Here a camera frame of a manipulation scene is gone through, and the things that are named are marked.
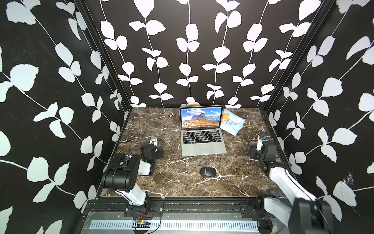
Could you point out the black wireless mouse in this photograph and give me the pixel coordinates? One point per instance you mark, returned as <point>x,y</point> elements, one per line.
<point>208,172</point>

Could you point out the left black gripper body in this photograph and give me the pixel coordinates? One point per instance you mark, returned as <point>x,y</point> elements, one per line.
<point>157,153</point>

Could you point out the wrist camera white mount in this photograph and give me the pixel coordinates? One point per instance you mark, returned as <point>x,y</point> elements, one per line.
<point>153,140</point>
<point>261,139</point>

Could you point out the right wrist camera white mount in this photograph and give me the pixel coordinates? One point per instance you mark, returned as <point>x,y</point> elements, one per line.
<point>261,139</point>

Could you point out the perforated metal rail strip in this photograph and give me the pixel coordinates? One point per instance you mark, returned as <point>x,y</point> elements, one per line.
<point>180,225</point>

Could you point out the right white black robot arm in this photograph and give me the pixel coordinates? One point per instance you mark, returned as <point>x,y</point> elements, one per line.
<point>304,214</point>

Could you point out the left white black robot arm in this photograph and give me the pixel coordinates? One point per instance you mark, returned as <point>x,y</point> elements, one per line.
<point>122,172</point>

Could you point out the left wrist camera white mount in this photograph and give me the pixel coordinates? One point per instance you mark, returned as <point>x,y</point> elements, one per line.
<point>153,140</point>

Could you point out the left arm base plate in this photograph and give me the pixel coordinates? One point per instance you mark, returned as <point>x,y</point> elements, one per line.
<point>148,209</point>

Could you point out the light blue chips bag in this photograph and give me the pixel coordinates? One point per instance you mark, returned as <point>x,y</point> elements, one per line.
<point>231,122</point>

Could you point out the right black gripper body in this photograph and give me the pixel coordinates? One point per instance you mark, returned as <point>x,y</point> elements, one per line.
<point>254,153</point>

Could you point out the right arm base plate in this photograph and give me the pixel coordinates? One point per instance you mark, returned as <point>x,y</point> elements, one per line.
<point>253,210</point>

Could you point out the small circuit board with wires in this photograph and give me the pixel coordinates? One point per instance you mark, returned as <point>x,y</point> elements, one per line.
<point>142,225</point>

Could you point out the yellow blue patterned bowl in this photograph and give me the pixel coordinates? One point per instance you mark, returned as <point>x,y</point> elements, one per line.
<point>193,104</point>

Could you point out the silver laptop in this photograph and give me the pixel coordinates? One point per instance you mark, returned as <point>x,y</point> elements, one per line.
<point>201,132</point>

